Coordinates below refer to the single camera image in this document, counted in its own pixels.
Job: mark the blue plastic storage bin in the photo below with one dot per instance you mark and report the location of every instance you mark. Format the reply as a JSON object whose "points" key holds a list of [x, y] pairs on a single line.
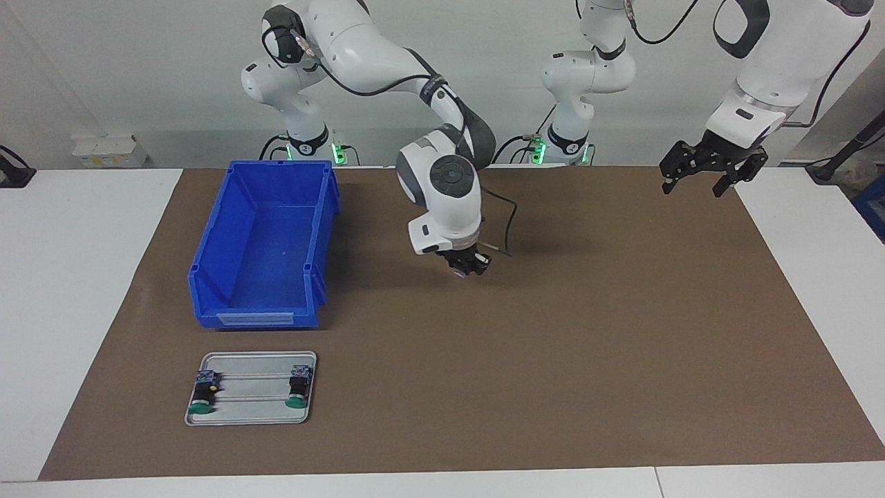
{"points": [[266, 263]]}

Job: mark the green push button yellow mark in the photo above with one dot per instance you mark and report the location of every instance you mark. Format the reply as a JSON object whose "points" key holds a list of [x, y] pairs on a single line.
{"points": [[202, 394]]}

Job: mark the green lit base connector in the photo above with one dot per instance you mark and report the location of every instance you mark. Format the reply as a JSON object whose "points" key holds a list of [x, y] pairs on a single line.
{"points": [[536, 149], [340, 152]]}

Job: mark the silver metal tray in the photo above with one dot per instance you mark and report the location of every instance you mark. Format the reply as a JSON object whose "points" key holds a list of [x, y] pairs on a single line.
{"points": [[256, 411]]}

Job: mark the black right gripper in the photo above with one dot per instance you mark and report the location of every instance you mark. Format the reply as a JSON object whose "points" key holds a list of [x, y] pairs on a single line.
{"points": [[467, 257]]}

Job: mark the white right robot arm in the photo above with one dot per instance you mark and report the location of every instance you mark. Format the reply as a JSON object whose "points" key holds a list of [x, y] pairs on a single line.
{"points": [[449, 207]]}

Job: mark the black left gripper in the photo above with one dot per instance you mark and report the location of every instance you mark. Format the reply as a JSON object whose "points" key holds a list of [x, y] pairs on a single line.
{"points": [[729, 153]]}

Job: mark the black clamp stand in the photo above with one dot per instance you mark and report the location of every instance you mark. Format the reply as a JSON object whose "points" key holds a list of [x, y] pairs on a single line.
{"points": [[14, 176]]}

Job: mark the brown table mat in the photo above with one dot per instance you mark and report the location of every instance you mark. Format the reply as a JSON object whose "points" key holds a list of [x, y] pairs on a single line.
{"points": [[553, 360]]}

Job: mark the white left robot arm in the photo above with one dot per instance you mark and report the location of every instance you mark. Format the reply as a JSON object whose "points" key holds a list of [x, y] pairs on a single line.
{"points": [[788, 55]]}

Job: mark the blue crate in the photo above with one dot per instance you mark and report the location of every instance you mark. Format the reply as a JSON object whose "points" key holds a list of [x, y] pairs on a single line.
{"points": [[872, 200]]}

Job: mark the white wall box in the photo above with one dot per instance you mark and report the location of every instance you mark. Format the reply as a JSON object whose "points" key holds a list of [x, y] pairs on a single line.
{"points": [[107, 152]]}

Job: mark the black tripod pole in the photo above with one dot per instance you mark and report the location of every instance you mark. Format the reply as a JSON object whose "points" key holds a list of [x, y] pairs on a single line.
{"points": [[823, 173]]}

